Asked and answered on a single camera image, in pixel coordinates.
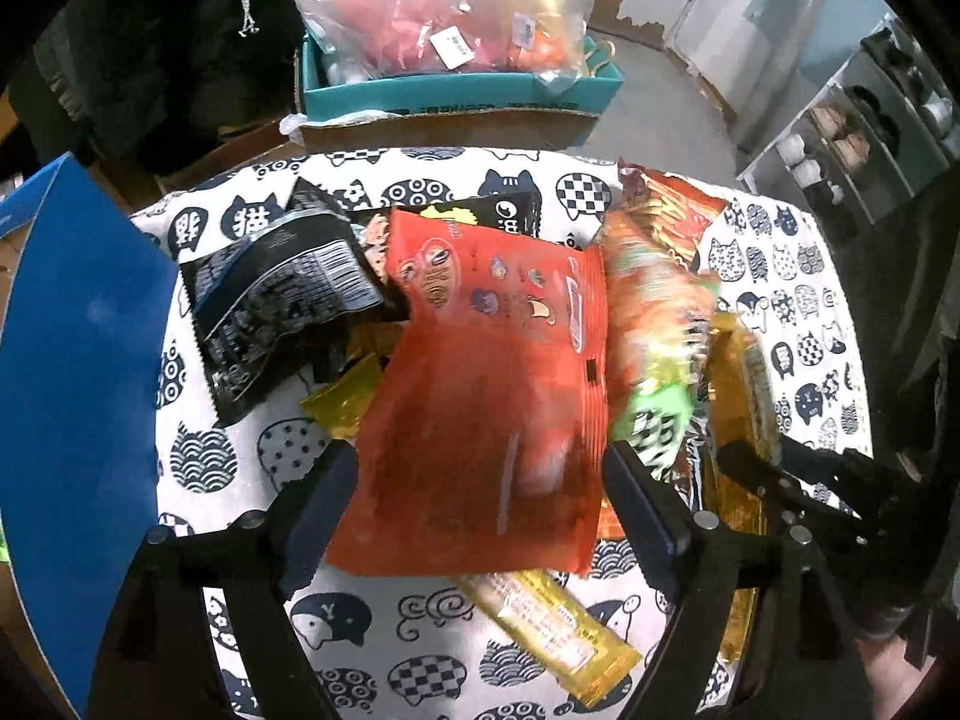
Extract dark hanging coats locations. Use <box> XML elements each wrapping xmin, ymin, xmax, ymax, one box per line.
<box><xmin>2</xmin><ymin>0</ymin><xmax>302</xmax><ymax>176</ymax></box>

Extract cat pattern tablecloth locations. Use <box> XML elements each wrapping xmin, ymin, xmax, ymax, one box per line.
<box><xmin>133</xmin><ymin>146</ymin><xmax>872</xmax><ymax>718</ymax></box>

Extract green label spicy snack bag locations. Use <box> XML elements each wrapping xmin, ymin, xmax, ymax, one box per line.
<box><xmin>596</xmin><ymin>160</ymin><xmax>727</xmax><ymax>481</ymax></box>

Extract black yellow small snack bag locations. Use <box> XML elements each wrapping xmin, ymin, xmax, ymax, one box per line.
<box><xmin>418</xmin><ymin>190</ymin><xmax>540</xmax><ymax>238</ymax></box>

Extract yellow snack bar packet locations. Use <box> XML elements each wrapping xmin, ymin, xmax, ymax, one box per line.
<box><xmin>455</xmin><ymin>571</ymin><xmax>641</xmax><ymax>710</ymax></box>

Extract gold cracker snack bag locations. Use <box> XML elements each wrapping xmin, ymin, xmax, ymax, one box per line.
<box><xmin>700</xmin><ymin>308</ymin><xmax>786</xmax><ymax>665</ymax></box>

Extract blue cardboard box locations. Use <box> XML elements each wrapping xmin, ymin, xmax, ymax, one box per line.
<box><xmin>2</xmin><ymin>154</ymin><xmax>176</xmax><ymax>712</ymax></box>

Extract clear plastic bag of fruit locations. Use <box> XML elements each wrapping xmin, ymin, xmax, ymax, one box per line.
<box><xmin>296</xmin><ymin>0</ymin><xmax>594</xmax><ymax>94</ymax></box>

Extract shoe rack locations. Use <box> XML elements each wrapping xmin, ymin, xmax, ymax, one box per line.
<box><xmin>739</xmin><ymin>13</ymin><xmax>958</xmax><ymax>244</ymax></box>

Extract brown cardboard box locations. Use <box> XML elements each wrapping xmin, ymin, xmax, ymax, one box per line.
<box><xmin>278</xmin><ymin>109</ymin><xmax>601</xmax><ymax>153</ymax></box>

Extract red snack pouch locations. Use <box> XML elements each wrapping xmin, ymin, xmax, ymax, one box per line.
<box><xmin>325</xmin><ymin>210</ymin><xmax>608</xmax><ymax>577</ymax></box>

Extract teal tray box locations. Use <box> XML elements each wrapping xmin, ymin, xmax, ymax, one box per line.
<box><xmin>299</xmin><ymin>34</ymin><xmax>623</xmax><ymax>122</ymax></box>

